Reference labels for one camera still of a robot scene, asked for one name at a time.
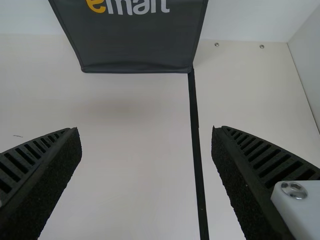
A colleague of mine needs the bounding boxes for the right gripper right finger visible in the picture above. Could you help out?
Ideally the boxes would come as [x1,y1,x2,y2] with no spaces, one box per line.
[211,125,320,240]

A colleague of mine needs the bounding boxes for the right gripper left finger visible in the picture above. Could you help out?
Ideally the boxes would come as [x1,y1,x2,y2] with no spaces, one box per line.
[0,127,84,240]

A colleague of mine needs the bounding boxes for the black strip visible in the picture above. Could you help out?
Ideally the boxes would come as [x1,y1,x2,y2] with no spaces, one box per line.
[186,66,210,240]

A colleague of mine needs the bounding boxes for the dark grey bag with straps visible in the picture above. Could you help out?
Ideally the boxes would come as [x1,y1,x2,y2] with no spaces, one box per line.
[48,0,210,74]

